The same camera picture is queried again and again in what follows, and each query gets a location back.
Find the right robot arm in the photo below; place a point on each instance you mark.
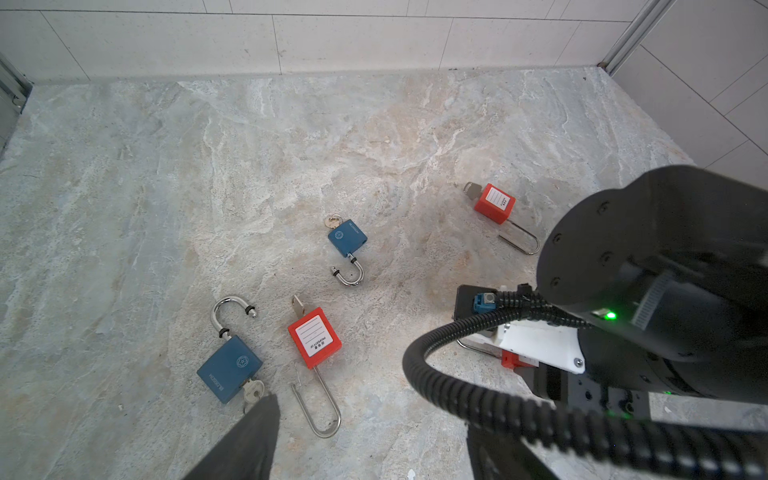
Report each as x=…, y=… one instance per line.
x=664, y=282

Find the large blue padlock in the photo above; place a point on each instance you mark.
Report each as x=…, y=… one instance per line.
x=234, y=364

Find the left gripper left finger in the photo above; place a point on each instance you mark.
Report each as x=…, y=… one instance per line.
x=247, y=451

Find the small blue padlock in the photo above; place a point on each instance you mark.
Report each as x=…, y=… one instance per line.
x=347, y=238

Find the red padlock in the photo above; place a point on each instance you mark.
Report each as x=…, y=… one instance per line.
x=316, y=342
x=508, y=359
x=497, y=205

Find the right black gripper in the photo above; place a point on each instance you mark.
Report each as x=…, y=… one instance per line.
x=576, y=390

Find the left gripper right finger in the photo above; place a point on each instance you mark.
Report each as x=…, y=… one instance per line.
x=494, y=457

